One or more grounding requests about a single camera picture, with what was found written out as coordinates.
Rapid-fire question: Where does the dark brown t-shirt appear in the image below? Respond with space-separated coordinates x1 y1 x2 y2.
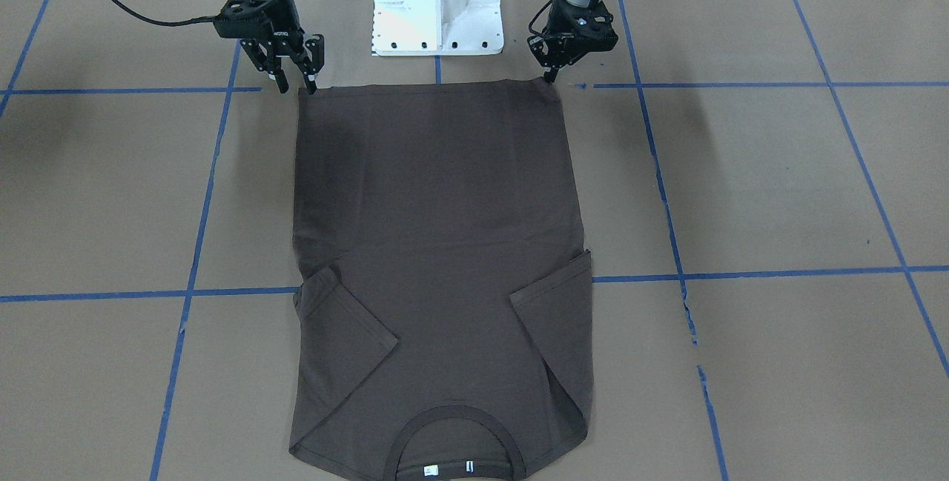
288 79 594 480

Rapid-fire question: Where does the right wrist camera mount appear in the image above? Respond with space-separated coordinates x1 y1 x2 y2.
211 0 271 41

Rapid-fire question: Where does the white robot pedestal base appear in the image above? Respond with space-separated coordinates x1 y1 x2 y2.
371 0 505 56

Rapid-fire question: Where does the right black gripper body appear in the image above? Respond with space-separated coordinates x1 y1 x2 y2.
239 0 316 59

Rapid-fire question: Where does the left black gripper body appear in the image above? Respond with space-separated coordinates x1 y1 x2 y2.
528 0 601 63

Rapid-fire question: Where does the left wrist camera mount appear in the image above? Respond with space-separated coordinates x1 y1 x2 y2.
572 10 619 53

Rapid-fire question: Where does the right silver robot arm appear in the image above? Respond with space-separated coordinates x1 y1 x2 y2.
173 0 325 95

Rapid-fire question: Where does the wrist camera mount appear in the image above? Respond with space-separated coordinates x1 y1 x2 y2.
211 0 271 41
572 10 619 53

